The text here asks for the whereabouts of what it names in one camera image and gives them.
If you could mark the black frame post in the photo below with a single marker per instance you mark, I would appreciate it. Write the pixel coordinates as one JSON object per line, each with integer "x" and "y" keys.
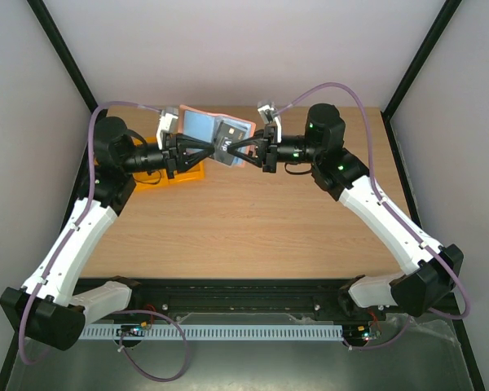
{"x": 435, "y": 31}
{"x": 56, "y": 39}

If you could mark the left black frame post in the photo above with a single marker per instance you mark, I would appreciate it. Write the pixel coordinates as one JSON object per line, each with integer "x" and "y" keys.
{"x": 56, "y": 39}

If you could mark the right black frame post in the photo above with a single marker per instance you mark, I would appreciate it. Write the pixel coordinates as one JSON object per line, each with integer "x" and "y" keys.
{"x": 435, "y": 31}

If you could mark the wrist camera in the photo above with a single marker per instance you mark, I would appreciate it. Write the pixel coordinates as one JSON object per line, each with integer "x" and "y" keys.
{"x": 167, "y": 124}
{"x": 270, "y": 116}

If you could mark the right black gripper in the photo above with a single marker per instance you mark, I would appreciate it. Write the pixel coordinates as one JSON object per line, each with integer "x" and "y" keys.
{"x": 270, "y": 149}

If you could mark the white slotted cable duct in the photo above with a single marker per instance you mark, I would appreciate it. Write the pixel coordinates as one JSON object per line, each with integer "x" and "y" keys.
{"x": 215, "y": 332}

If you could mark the tan leather card holder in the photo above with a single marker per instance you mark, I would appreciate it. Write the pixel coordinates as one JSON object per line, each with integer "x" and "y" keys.
{"x": 203, "y": 125}

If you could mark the right yellow bin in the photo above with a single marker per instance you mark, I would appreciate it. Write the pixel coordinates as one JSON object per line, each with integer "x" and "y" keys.
{"x": 196, "y": 173}

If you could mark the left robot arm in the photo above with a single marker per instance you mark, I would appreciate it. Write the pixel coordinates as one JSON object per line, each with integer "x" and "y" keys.
{"x": 45, "y": 308}

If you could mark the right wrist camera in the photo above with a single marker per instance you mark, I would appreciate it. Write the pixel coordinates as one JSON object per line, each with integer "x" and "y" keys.
{"x": 270, "y": 116}

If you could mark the yellow bin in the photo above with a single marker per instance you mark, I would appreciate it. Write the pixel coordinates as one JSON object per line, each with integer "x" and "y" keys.
{"x": 146, "y": 181}
{"x": 196, "y": 173}

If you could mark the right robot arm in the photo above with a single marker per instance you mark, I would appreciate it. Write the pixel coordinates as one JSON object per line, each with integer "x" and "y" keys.
{"x": 428, "y": 269}

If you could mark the black vip credit card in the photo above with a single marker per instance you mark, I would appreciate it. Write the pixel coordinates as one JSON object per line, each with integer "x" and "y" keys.
{"x": 224, "y": 137}

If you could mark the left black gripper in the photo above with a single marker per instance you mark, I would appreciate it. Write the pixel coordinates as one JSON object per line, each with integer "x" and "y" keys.
{"x": 174, "y": 152}

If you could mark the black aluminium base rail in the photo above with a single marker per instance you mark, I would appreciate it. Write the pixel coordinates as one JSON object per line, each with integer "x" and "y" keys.
{"x": 318, "y": 299}

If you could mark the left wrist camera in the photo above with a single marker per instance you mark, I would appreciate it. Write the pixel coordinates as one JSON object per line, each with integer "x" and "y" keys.
{"x": 167, "y": 124}

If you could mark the middle yellow bin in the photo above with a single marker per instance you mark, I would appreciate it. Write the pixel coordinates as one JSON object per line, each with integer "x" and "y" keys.
{"x": 146, "y": 181}

